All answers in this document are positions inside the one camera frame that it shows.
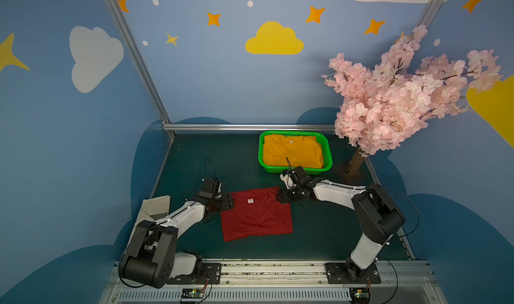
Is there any aluminium front rail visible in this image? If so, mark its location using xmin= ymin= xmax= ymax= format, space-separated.
xmin=100 ymin=259 xmax=447 ymax=303

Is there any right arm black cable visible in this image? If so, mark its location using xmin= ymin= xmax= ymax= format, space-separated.
xmin=381 ymin=186 xmax=421 ymax=241

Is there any pink artificial blossom tree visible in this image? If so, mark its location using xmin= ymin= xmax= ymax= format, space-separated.
xmin=323 ymin=25 xmax=502 ymax=177

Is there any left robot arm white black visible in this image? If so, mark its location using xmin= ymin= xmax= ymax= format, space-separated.
xmin=118 ymin=178 xmax=234 ymax=289

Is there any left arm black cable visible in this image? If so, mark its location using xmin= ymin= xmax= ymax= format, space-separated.
xmin=202 ymin=157 xmax=216 ymax=180

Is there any circuit board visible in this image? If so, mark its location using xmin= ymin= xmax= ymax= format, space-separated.
xmin=349 ymin=288 xmax=371 ymax=304
xmin=180 ymin=288 xmax=206 ymax=301

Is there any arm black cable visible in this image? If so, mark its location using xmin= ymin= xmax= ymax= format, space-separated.
xmin=381 ymin=186 xmax=421 ymax=241
xmin=202 ymin=157 xmax=216 ymax=180

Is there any right aluminium frame post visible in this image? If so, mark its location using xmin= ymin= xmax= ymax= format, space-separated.
xmin=414 ymin=0 xmax=444 ymax=28

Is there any left circuit board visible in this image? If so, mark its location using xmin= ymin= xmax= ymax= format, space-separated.
xmin=180 ymin=288 xmax=206 ymax=301

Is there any aluminium frame post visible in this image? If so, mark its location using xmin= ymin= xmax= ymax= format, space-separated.
xmin=103 ymin=0 xmax=176 ymax=140
xmin=414 ymin=0 xmax=444 ymax=28

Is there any right circuit board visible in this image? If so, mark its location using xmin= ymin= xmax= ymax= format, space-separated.
xmin=349 ymin=288 xmax=371 ymax=304

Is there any aluminium back frame bar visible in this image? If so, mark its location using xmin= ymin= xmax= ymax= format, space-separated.
xmin=162 ymin=123 xmax=335 ymax=132

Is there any beige work glove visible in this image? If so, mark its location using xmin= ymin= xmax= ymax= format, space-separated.
xmin=132 ymin=196 xmax=171 ymax=233

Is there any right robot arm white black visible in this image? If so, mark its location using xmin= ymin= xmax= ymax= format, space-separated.
xmin=277 ymin=166 xmax=406 ymax=279

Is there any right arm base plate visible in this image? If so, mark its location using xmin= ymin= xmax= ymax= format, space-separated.
xmin=325 ymin=261 xmax=381 ymax=285

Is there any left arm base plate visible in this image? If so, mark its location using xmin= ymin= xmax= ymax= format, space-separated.
xmin=166 ymin=262 xmax=222 ymax=285

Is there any yellow t-shirt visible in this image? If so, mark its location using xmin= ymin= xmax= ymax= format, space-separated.
xmin=262 ymin=134 xmax=325 ymax=169

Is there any left aluminium frame post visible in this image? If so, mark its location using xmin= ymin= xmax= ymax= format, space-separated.
xmin=103 ymin=0 xmax=176 ymax=140

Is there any dark red t-shirt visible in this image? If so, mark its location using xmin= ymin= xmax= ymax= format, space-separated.
xmin=221 ymin=187 xmax=293 ymax=242

